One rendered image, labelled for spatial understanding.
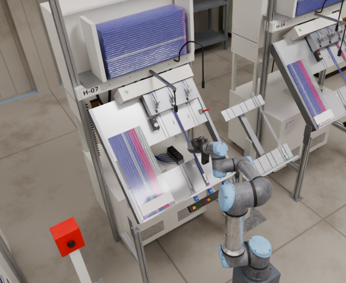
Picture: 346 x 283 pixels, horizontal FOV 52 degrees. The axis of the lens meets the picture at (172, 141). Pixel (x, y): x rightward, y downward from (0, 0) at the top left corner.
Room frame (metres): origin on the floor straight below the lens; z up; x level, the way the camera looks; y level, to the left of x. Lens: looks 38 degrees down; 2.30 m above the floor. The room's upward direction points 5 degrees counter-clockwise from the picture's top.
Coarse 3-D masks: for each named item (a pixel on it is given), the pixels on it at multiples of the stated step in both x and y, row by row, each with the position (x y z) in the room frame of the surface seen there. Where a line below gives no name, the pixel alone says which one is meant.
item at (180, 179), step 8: (192, 160) 1.65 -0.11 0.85; (200, 160) 1.66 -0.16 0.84; (176, 168) 1.58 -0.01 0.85; (184, 168) 1.60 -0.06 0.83; (192, 168) 1.61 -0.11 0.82; (208, 168) 1.63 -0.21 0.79; (168, 176) 1.54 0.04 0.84; (176, 176) 1.55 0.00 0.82; (184, 176) 1.56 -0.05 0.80; (192, 176) 1.57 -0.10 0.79; (200, 176) 1.58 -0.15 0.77; (208, 176) 1.59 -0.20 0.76; (168, 184) 1.50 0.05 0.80; (176, 184) 1.51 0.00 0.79; (184, 184) 1.52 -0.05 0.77; (192, 184) 1.53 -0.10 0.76; (200, 184) 1.54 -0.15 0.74; (176, 192) 1.48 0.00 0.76; (184, 192) 1.49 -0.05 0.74; (176, 200) 1.44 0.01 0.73
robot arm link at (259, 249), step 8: (248, 240) 1.09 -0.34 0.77; (256, 240) 1.08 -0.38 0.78; (264, 240) 1.08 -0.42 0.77; (248, 248) 1.04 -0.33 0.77; (256, 248) 1.03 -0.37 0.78; (264, 248) 1.03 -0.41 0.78; (248, 256) 1.01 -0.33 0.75; (256, 256) 1.01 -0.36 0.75; (264, 256) 1.00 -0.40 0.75; (248, 264) 1.00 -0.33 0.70; (256, 264) 1.01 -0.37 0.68; (264, 264) 1.00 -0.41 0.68
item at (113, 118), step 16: (96, 112) 1.73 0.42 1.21; (112, 112) 1.75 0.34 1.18; (128, 112) 1.77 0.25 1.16; (144, 112) 1.80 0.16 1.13; (192, 112) 1.88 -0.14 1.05; (112, 128) 1.68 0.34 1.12; (128, 128) 1.70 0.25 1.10; (144, 128) 1.73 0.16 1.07; (160, 128) 1.75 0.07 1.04; (176, 128) 1.77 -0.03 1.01
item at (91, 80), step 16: (176, 0) 2.14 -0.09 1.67; (192, 0) 2.03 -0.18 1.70; (80, 16) 1.87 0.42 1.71; (192, 16) 2.03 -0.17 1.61; (96, 32) 1.75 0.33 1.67; (192, 32) 2.03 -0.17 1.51; (96, 48) 1.74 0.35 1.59; (192, 48) 2.03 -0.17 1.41; (96, 64) 1.77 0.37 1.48; (80, 80) 1.78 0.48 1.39; (96, 80) 1.77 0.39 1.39; (112, 80) 1.77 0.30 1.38; (160, 160) 1.92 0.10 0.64; (176, 160) 1.89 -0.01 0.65; (208, 192) 1.90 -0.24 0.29; (128, 240) 1.50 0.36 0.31
